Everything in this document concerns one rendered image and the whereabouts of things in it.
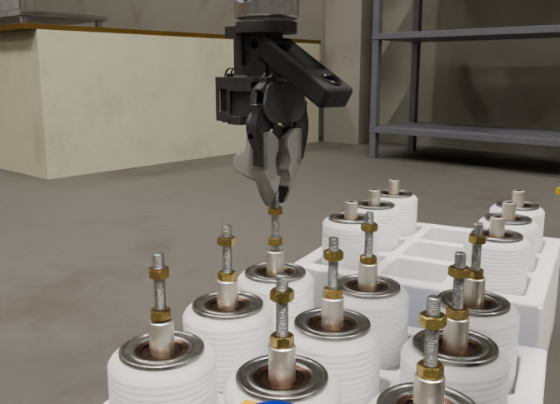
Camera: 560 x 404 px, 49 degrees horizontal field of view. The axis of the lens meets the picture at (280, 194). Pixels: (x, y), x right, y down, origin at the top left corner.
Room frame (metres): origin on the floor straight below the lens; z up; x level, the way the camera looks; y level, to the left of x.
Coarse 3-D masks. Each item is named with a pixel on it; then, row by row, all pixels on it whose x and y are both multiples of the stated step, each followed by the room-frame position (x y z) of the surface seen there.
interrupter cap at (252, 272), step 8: (256, 264) 0.75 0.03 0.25; (264, 264) 0.75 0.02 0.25; (288, 264) 0.75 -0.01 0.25; (296, 264) 0.75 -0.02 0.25; (248, 272) 0.72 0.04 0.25; (256, 272) 0.72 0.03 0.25; (264, 272) 0.72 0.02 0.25; (288, 272) 0.72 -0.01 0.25; (296, 272) 0.72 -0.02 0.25; (304, 272) 0.71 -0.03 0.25; (256, 280) 0.69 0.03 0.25; (264, 280) 0.69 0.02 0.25; (272, 280) 0.69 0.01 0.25; (288, 280) 0.69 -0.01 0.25; (296, 280) 0.69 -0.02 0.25
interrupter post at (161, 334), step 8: (168, 320) 0.51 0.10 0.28; (152, 328) 0.50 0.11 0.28; (160, 328) 0.50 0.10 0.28; (168, 328) 0.50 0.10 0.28; (152, 336) 0.50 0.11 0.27; (160, 336) 0.50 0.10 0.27; (168, 336) 0.50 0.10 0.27; (152, 344) 0.50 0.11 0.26; (160, 344) 0.50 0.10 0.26; (168, 344) 0.50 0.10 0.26; (152, 352) 0.50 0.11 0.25; (160, 352) 0.50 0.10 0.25; (168, 352) 0.50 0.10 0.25
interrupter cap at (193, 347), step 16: (144, 336) 0.53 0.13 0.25; (176, 336) 0.53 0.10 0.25; (192, 336) 0.53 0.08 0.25; (128, 352) 0.50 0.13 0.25; (144, 352) 0.51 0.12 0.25; (176, 352) 0.51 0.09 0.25; (192, 352) 0.50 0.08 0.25; (144, 368) 0.47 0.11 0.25; (160, 368) 0.47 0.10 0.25; (176, 368) 0.48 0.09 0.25
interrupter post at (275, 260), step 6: (270, 252) 0.71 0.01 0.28; (276, 252) 0.71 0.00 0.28; (282, 252) 0.72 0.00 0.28; (270, 258) 0.71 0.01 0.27; (276, 258) 0.71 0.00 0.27; (282, 258) 0.72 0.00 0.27; (270, 264) 0.71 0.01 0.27; (276, 264) 0.71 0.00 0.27; (282, 264) 0.72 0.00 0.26; (270, 270) 0.71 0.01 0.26; (276, 270) 0.71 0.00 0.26; (282, 270) 0.72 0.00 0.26; (276, 276) 0.71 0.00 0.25
